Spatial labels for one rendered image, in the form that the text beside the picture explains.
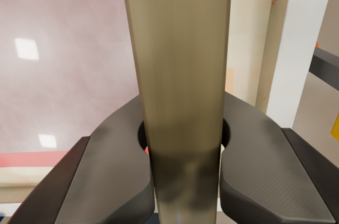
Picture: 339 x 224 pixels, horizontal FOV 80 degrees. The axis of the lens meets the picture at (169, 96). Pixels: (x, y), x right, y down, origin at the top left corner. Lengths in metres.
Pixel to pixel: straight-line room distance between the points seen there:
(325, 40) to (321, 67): 0.99
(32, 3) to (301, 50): 0.30
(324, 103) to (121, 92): 1.57
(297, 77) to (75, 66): 0.27
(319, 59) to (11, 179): 0.65
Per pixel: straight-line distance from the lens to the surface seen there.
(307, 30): 0.25
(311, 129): 1.83
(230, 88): 0.29
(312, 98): 1.67
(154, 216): 0.71
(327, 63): 0.51
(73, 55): 0.29
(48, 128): 0.37
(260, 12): 0.27
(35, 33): 0.30
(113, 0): 0.26
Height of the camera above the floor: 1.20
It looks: 61 degrees down
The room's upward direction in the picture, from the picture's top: 178 degrees counter-clockwise
